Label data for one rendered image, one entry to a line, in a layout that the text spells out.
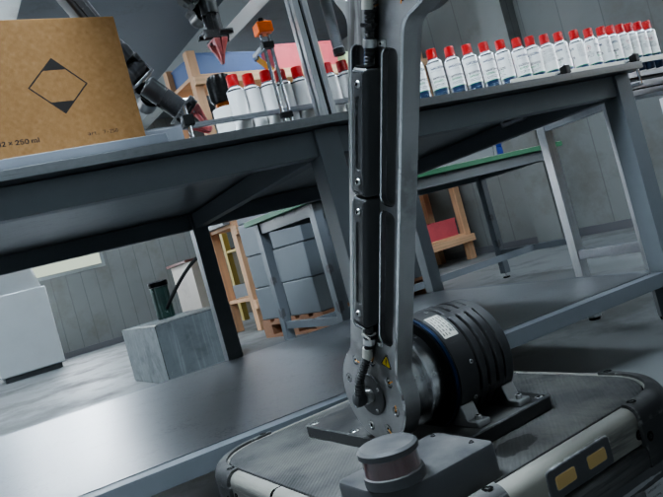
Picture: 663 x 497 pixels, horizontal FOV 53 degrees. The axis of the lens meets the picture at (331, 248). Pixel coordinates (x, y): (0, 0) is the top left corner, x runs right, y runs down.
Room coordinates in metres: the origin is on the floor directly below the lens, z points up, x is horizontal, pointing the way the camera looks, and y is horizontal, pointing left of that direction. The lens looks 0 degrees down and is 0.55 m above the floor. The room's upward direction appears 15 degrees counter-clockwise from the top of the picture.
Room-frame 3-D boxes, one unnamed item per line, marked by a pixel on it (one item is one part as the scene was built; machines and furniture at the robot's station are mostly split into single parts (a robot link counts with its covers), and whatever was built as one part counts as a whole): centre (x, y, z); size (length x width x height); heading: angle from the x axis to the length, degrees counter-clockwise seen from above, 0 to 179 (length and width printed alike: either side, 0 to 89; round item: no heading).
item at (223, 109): (2.15, 0.21, 1.03); 0.09 x 0.09 x 0.30
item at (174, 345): (4.40, 1.07, 0.37); 0.77 x 0.64 x 0.74; 33
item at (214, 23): (2.06, 0.17, 1.30); 0.10 x 0.07 x 0.07; 118
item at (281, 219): (3.93, -0.56, 0.40); 1.90 x 0.75 x 0.80; 122
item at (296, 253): (5.04, -0.02, 0.56); 1.12 x 0.75 x 1.11; 130
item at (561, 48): (2.44, -1.01, 0.98); 0.05 x 0.05 x 0.20
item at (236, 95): (1.86, 0.15, 0.98); 0.05 x 0.05 x 0.20
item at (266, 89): (1.91, 0.05, 0.98); 0.05 x 0.05 x 0.20
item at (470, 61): (2.25, -0.62, 0.98); 0.05 x 0.05 x 0.20
